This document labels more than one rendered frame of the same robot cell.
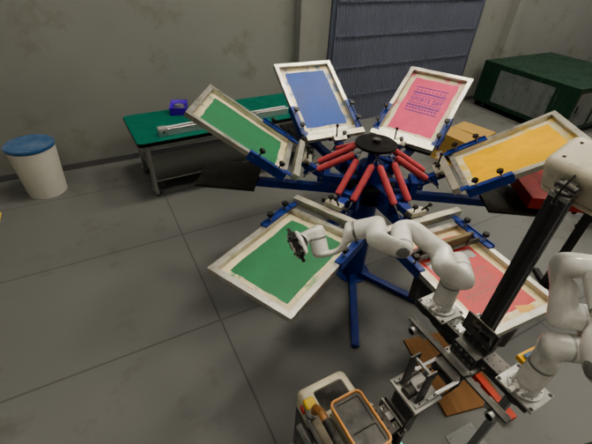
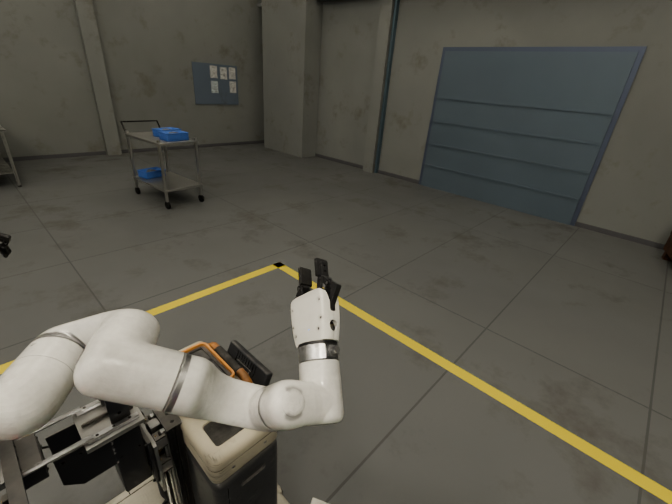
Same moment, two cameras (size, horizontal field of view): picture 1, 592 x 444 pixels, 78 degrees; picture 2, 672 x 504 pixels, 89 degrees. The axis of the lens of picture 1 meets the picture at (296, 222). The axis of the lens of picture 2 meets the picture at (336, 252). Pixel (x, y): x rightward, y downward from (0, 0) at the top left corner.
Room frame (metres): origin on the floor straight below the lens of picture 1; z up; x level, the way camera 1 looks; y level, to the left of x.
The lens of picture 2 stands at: (1.63, -0.16, 1.93)
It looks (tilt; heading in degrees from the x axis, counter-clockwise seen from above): 26 degrees down; 161
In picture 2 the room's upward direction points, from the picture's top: 5 degrees clockwise
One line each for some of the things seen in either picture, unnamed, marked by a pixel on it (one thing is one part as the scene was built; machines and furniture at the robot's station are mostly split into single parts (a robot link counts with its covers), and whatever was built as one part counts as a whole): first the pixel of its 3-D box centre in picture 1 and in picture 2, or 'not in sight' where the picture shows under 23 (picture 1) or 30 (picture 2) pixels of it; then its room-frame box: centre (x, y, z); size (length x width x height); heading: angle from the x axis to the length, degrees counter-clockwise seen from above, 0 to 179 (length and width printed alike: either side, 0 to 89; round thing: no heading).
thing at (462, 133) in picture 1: (479, 151); not in sight; (4.86, -2.55, 0.20); 1.14 x 0.82 x 0.40; 34
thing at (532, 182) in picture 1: (558, 189); not in sight; (2.43, -1.97, 1.06); 0.61 x 0.46 x 0.12; 87
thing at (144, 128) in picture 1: (229, 136); not in sight; (4.42, 0.92, 0.42); 2.35 x 0.92 x 0.84; 122
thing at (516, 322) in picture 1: (468, 271); not in sight; (1.58, -1.03, 0.97); 0.79 x 0.58 x 0.04; 27
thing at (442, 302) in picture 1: (443, 296); not in sight; (1.15, -0.69, 1.21); 0.16 x 0.13 x 0.15; 120
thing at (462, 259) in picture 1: (456, 271); not in sight; (1.15, -0.70, 1.37); 0.13 x 0.10 x 0.16; 173
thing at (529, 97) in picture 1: (553, 91); not in sight; (7.21, -4.73, 0.42); 2.04 x 1.86 x 0.84; 120
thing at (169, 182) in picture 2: not in sight; (163, 162); (-4.55, -1.15, 0.57); 1.26 x 0.71 x 1.15; 30
